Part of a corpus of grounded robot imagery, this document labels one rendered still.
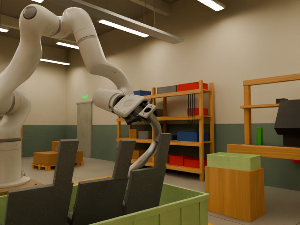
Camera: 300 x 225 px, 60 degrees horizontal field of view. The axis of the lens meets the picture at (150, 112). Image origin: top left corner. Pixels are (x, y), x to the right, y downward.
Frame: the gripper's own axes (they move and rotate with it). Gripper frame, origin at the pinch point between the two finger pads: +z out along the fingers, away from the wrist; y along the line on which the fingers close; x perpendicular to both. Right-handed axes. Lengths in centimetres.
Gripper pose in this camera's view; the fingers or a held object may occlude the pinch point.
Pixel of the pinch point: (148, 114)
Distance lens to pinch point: 88.0
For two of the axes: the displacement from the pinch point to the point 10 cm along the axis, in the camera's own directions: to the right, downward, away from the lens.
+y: 6.5, -6.6, 3.9
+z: 6.6, 2.3, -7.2
